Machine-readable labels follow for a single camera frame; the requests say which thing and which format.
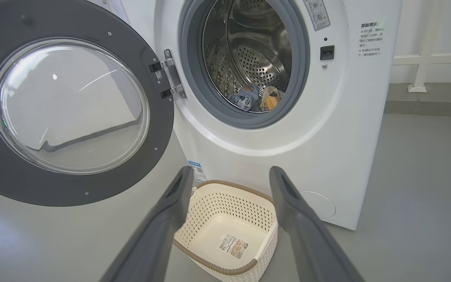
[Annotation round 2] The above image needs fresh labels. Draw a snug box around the grey warning sticker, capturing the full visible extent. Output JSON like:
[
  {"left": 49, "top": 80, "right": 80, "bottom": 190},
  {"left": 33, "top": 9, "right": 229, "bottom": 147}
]
[{"left": 304, "top": 0, "right": 331, "bottom": 31}]

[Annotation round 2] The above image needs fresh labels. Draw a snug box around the cream perforated basket brown rim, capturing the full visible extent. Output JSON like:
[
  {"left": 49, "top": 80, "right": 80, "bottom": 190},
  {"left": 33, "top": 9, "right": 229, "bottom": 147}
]
[{"left": 173, "top": 180, "right": 279, "bottom": 282}]

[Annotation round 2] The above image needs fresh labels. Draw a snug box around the white metal railing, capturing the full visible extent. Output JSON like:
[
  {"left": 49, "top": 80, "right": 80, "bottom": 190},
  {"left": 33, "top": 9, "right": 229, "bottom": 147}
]
[{"left": 392, "top": 0, "right": 451, "bottom": 93}]

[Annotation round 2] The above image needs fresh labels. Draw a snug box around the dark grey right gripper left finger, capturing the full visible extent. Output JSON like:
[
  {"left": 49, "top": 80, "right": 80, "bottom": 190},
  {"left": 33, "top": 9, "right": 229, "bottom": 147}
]
[{"left": 100, "top": 166, "right": 194, "bottom": 282}]

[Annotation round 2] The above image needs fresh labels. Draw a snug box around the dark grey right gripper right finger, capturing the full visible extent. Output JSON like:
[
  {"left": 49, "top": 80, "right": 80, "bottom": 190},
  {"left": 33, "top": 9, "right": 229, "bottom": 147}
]
[{"left": 269, "top": 166, "right": 365, "bottom": 282}]

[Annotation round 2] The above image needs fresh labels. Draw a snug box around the stainless steel washing machine drum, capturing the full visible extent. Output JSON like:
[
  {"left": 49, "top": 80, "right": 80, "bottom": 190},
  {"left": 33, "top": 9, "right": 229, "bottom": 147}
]
[{"left": 203, "top": 0, "right": 292, "bottom": 113}]

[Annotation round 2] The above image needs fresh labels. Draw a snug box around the round drain filter cover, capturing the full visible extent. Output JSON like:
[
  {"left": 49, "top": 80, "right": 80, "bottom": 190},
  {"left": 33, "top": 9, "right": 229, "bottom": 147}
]
[{"left": 299, "top": 191, "right": 336, "bottom": 219}]

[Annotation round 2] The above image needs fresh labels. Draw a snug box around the round dark washer door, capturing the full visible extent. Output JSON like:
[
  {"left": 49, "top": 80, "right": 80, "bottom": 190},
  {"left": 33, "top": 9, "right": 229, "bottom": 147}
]
[{"left": 0, "top": 0, "right": 175, "bottom": 207}]

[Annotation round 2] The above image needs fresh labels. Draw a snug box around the cream cartoon print garment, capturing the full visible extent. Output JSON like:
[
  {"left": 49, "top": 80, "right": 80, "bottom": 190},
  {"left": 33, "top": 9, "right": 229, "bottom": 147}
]
[{"left": 260, "top": 86, "right": 285, "bottom": 111}]

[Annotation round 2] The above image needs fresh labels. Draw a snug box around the basket product label sticker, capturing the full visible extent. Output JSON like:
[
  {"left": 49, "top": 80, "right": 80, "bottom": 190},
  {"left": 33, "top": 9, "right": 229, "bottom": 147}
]
[{"left": 218, "top": 234, "right": 248, "bottom": 260}]

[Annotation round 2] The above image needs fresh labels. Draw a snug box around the blue cartoon print garment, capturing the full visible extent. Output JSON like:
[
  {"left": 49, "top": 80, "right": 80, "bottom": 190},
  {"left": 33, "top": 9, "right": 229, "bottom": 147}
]
[{"left": 227, "top": 84, "right": 260, "bottom": 112}]

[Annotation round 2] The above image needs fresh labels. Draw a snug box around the white front-load washing machine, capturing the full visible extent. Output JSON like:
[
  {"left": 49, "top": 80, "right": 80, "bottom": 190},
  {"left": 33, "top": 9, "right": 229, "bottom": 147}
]
[{"left": 100, "top": 0, "right": 403, "bottom": 230}]

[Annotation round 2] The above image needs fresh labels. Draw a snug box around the metal door hinge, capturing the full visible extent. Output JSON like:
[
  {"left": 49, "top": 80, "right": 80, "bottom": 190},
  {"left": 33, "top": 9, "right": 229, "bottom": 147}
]
[{"left": 149, "top": 49, "right": 187, "bottom": 99}]

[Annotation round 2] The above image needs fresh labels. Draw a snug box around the blue energy label sticker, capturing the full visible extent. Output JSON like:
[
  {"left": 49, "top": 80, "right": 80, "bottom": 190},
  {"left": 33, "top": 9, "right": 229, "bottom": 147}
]
[{"left": 188, "top": 160, "right": 207, "bottom": 183}]

